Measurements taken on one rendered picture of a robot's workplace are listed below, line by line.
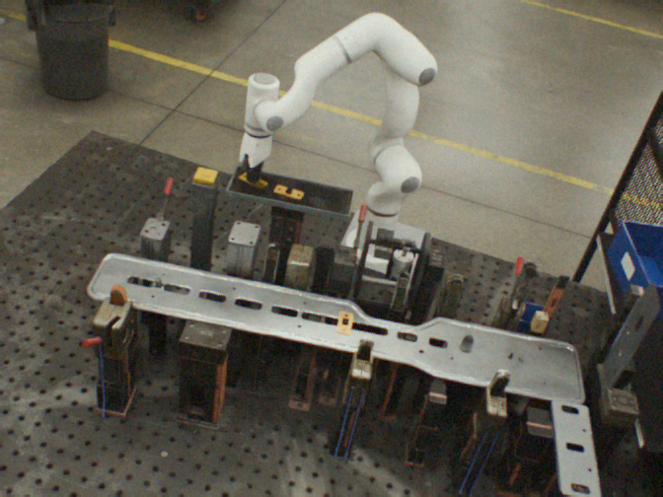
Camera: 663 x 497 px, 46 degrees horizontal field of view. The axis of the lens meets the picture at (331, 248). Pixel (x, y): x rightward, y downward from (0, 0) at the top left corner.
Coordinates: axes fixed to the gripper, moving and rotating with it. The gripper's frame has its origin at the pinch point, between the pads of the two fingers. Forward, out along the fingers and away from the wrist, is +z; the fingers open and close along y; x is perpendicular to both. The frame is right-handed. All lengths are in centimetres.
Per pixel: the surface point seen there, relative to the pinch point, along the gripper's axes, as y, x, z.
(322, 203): -4.9, 21.4, 2.5
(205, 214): 9.6, -9.7, 14.8
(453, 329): 0, 71, 19
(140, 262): 35.4, -12.3, 18.5
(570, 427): 12, 110, 18
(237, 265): 20.7, 10.7, 16.1
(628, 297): -26, 109, 1
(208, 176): 7.1, -11.3, 2.5
